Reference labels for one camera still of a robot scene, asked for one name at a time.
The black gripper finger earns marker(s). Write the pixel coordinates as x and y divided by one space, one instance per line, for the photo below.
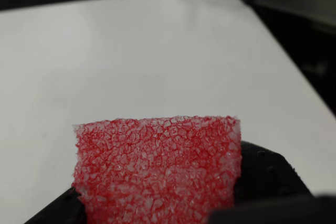
267 182
65 208

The red foam cube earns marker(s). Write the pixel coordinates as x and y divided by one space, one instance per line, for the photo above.
157 171

